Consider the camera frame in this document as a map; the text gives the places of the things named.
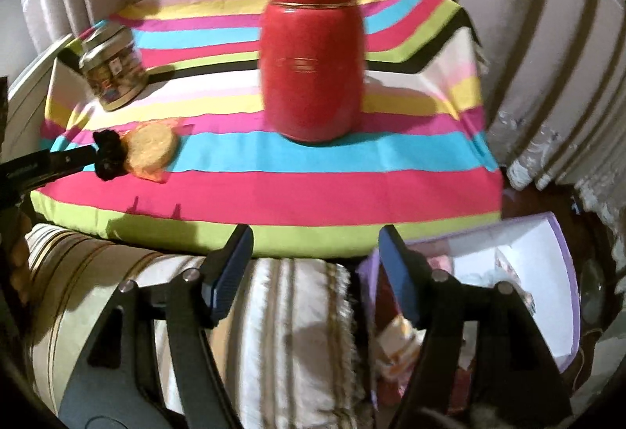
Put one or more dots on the striped colourful tablecloth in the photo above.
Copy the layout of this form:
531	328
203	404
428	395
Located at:
418	160

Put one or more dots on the black fuzzy cloth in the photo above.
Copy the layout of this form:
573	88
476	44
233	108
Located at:
111	155

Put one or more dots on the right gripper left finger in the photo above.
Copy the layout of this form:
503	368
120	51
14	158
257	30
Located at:
115	382

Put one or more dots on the gold lidded glass jar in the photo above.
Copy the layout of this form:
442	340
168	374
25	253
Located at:
112	65

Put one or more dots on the orange mesh sponge bag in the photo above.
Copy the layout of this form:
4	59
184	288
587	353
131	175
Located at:
151	147

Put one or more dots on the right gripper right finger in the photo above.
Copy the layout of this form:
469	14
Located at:
514	372

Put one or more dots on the purple white cardboard box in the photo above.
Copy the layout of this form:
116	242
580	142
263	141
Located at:
514	280

